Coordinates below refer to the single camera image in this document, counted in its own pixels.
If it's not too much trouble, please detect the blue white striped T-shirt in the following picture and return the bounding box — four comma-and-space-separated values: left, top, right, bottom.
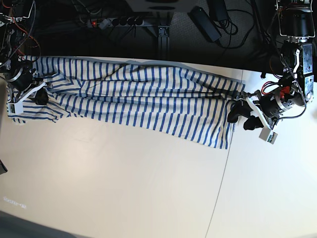
8, 57, 245, 149

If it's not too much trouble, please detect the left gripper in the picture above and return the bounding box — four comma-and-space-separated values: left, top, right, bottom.
227, 89, 307, 130

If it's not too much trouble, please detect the aluminium frame post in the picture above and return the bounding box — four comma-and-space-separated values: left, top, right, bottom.
157, 12, 171, 60

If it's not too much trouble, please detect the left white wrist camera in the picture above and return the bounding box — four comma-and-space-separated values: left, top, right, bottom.
259, 127, 278, 144

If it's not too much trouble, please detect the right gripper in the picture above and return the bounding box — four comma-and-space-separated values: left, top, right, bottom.
4, 60, 49, 105

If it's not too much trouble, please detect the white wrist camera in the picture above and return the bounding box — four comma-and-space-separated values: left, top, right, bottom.
7, 102, 24, 115
259, 127, 278, 144

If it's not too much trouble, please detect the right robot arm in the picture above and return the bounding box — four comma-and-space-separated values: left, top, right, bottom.
0, 0, 49, 106

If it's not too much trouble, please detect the black floor cable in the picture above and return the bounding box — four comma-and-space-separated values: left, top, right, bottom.
212, 9, 258, 49

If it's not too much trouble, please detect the black power adapter brick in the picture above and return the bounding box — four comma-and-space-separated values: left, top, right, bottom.
188, 6, 221, 43

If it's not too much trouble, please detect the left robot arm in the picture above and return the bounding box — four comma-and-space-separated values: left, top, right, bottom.
227, 0, 316, 130

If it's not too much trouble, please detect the black object at table edge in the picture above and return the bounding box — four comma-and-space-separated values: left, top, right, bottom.
0, 161, 8, 175

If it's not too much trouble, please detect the grey power strip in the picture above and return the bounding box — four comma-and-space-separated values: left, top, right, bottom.
87, 17, 145, 29

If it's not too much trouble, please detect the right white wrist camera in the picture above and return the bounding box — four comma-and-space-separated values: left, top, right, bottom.
7, 102, 24, 115

